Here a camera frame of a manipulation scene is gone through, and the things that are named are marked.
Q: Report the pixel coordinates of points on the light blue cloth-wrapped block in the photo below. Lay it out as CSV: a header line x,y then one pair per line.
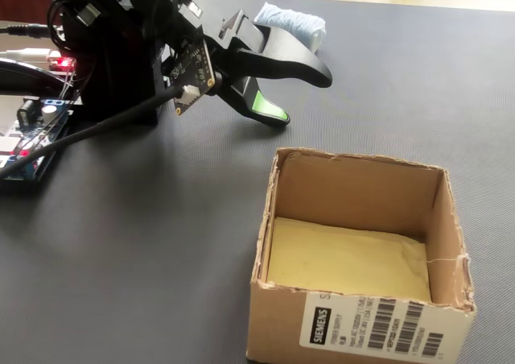
x,y
293,21

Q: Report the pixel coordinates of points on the open cardboard box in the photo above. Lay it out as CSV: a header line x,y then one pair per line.
x,y
281,323

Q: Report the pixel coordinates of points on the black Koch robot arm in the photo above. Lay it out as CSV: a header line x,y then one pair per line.
x,y
116,78

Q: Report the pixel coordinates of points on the small board with red LED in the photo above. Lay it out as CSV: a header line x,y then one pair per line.
x,y
60,62

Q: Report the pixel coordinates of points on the black camera circuit board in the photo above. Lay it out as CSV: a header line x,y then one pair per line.
x,y
193,66

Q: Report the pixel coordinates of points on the blue controller board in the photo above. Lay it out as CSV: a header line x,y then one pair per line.
x,y
36,166

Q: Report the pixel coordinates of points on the dark grey table mat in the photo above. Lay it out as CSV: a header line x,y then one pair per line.
x,y
120,239

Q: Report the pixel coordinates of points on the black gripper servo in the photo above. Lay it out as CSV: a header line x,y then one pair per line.
x,y
173,17

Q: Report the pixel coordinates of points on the yellow paper box liner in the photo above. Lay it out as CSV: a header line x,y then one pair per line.
x,y
346,259

